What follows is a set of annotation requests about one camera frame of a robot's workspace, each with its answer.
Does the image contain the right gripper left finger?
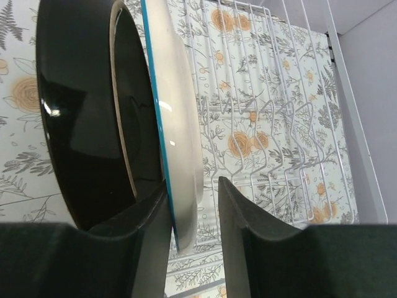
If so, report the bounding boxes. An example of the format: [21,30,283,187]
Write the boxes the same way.
[1,183,172,297]

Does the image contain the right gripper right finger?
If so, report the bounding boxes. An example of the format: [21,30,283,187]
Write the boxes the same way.
[218,177,396,297]

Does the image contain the red rimmed beige plate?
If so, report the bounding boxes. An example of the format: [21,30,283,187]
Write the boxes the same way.
[36,1,163,230]

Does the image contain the watermelon pattern plate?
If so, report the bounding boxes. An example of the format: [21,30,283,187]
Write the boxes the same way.
[141,1,203,253]

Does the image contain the floral table mat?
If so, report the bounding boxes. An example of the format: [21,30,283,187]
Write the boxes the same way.
[1,1,359,297]

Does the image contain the white wire dish rack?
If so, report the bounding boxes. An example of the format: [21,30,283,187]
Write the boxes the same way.
[165,1,388,297]

